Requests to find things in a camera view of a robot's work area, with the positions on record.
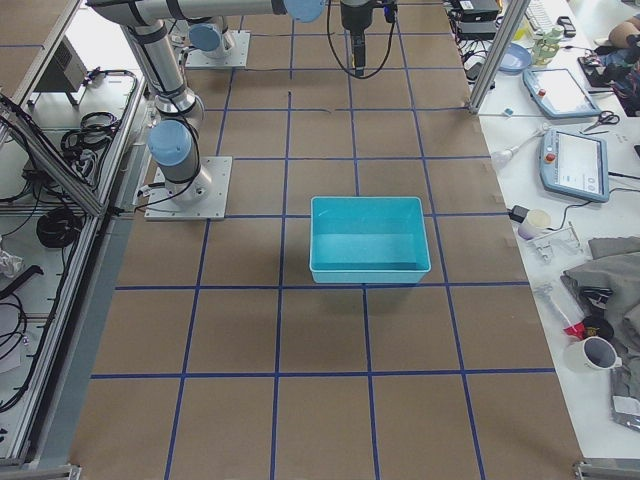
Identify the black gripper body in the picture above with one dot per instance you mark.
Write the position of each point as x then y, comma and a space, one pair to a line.
353, 16

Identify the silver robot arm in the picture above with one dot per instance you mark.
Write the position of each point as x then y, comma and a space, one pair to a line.
174, 143
211, 36

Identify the blue plate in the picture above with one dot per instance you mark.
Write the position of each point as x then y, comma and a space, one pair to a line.
515, 60

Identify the upper teach pendant tablet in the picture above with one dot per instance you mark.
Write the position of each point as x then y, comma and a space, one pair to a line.
558, 94

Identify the teach pendant tablet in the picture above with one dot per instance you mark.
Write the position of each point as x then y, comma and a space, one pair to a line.
558, 94
574, 165

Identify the turquoise plastic storage bin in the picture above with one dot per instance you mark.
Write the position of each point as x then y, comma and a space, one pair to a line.
365, 240

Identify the black power adapter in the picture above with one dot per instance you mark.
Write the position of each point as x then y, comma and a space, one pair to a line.
518, 213

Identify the lower teach pendant tablet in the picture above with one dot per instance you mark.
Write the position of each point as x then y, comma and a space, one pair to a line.
574, 165

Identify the grey metal box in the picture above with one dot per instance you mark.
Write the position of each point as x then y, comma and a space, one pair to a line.
65, 74

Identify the grey cloth pile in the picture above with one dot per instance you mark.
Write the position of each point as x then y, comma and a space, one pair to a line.
614, 266

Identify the white mug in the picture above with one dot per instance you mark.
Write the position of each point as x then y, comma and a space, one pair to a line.
590, 355

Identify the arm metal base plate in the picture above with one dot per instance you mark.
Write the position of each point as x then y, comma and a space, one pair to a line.
206, 197
236, 59

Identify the aluminium frame post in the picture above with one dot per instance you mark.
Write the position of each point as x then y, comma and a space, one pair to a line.
514, 13

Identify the black handled scissors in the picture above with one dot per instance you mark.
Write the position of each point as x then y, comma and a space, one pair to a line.
606, 117

